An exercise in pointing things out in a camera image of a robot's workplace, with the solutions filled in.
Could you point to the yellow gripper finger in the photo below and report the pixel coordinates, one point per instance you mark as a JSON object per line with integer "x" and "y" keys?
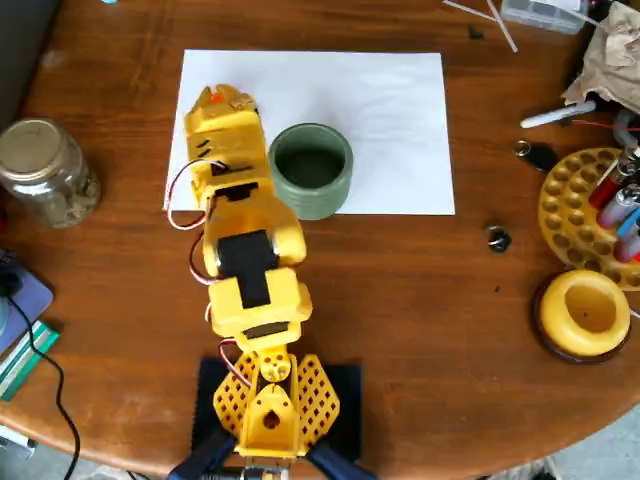
{"x": 204, "y": 105}
{"x": 237, "y": 102}

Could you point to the purple notebook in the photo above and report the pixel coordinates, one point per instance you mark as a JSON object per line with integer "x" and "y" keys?
{"x": 35, "y": 300}

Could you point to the small black metal nut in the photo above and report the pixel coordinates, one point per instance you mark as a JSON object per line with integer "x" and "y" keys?
{"x": 497, "y": 239}

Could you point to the dark grey chair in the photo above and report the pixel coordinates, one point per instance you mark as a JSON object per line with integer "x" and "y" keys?
{"x": 20, "y": 50}

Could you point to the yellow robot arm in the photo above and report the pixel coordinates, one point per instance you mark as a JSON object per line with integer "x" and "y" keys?
{"x": 260, "y": 300}

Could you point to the white device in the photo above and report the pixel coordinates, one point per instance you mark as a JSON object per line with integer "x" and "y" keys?
{"x": 15, "y": 442}

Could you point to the blue lighter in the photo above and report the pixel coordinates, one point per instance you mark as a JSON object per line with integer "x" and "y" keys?
{"x": 629, "y": 226}

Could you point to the green ribbed cup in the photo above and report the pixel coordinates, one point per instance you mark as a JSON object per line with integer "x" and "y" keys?
{"x": 320, "y": 200}

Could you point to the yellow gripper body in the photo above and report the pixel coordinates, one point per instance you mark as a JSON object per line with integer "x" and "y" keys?
{"x": 216, "y": 119}

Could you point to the yellow round holed tray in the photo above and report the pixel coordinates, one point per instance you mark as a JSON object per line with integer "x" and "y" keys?
{"x": 565, "y": 200}

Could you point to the white paper sheet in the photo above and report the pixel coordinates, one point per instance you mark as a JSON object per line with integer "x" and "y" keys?
{"x": 380, "y": 100}

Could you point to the black adapter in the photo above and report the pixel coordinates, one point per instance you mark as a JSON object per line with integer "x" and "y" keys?
{"x": 9, "y": 275}

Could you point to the grey curved tube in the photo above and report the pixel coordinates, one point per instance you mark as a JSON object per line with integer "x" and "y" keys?
{"x": 620, "y": 127}

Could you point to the white marker pen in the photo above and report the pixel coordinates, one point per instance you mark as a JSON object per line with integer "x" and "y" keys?
{"x": 550, "y": 116}

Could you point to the glass jar with gold lid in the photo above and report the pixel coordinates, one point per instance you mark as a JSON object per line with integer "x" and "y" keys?
{"x": 40, "y": 170}

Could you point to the green white book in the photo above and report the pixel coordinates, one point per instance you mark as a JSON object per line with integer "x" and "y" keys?
{"x": 25, "y": 360}

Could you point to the thin white stick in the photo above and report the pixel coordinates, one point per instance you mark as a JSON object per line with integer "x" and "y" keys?
{"x": 470, "y": 10}
{"x": 504, "y": 27}

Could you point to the small black plastic piece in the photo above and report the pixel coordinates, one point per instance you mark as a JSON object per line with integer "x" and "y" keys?
{"x": 475, "y": 33}

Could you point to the crumpled brown paper bag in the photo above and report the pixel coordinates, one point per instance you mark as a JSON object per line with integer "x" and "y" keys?
{"x": 617, "y": 55}

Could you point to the orange printed boat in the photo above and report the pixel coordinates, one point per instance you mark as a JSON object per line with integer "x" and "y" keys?
{"x": 217, "y": 98}

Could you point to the pink red lighter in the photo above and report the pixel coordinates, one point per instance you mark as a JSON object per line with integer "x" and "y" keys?
{"x": 627, "y": 250}

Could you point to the clear plastic box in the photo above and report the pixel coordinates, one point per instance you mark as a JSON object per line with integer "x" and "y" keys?
{"x": 540, "y": 12}

